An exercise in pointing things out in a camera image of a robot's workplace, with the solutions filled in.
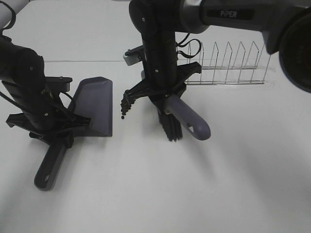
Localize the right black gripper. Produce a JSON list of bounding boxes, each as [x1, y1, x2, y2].
[[125, 43, 202, 114]]

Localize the metal wire dish rack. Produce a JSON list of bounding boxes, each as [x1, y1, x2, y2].
[[178, 41, 271, 85]]

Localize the grey brush black bristles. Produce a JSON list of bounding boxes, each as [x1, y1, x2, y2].
[[140, 69, 211, 142]]

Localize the right grey black robot arm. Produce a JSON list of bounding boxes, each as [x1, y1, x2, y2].
[[121, 0, 311, 115]]

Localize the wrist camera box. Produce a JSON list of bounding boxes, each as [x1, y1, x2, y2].
[[123, 45, 146, 66], [46, 77, 73, 92]]

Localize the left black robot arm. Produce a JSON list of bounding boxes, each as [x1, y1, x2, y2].
[[0, 34, 90, 149]]

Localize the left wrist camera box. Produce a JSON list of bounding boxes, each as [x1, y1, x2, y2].
[[46, 77, 73, 92]]

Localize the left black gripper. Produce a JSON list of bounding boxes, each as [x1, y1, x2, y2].
[[6, 92, 91, 148]]

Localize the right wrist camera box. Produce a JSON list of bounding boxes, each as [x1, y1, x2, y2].
[[123, 45, 146, 66]]

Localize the grey plastic dustpan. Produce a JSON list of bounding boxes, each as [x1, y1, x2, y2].
[[34, 77, 113, 191]]

